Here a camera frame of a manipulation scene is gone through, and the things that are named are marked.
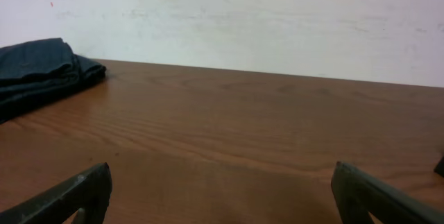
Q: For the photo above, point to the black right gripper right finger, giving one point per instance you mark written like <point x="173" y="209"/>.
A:
<point x="359" y="197"/>

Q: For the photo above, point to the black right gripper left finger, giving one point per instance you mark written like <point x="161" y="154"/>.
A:
<point x="86" y="194"/>

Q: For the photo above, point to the folded navy blue garment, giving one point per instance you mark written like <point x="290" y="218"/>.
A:
<point x="39" y="72"/>

